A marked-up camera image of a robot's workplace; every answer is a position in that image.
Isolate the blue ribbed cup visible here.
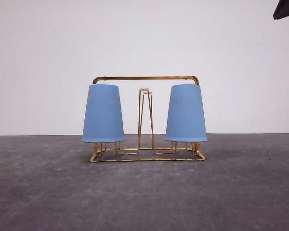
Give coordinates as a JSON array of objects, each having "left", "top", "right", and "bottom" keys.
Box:
[
  {"left": 82, "top": 84, "right": 125, "bottom": 143},
  {"left": 165, "top": 84, "right": 208, "bottom": 142}
]

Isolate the gold wire cup rack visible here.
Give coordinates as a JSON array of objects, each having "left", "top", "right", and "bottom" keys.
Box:
[{"left": 90, "top": 76, "right": 206, "bottom": 162}]

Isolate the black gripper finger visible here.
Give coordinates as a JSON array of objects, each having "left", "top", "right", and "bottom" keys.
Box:
[{"left": 273, "top": 0, "right": 289, "bottom": 17}]

